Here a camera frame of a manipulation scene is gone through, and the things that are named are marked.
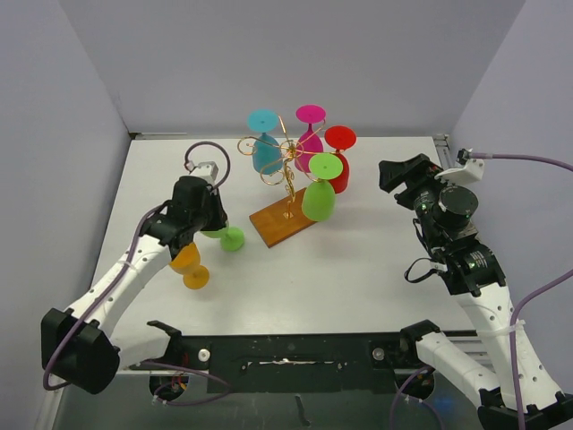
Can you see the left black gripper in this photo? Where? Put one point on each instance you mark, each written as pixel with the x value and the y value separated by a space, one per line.
pixel 218 222

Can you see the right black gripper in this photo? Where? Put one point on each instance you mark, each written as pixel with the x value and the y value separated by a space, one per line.
pixel 416 173

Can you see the green wine glass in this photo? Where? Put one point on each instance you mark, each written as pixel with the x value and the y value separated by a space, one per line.
pixel 231 239
pixel 320 197

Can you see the red wine glass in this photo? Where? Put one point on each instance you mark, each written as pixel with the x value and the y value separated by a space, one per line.
pixel 340 138

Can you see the blue wine glass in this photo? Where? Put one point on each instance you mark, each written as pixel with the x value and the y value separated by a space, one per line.
pixel 267 154

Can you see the magenta wine glass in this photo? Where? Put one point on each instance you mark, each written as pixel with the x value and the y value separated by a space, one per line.
pixel 311 115

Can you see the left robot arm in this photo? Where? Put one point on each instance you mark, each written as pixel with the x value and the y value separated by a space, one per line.
pixel 78 345

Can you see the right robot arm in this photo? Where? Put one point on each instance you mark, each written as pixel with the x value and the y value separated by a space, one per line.
pixel 516 392

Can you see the orange wine glass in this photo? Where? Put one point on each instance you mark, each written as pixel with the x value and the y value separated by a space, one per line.
pixel 188 265

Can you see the wooden rack base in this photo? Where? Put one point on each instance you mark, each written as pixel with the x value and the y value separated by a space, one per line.
pixel 281 220

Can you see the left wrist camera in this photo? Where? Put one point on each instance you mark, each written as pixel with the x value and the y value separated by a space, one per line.
pixel 207 170

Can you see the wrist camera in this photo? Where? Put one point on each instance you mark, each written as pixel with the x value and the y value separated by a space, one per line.
pixel 467 170
pixel 207 170

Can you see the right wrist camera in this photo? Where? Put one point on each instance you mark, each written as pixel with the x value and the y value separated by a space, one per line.
pixel 467 170

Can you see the gold wire glass rack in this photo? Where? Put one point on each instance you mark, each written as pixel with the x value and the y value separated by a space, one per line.
pixel 289 154

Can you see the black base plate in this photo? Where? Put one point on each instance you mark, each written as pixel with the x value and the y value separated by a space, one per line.
pixel 304 363

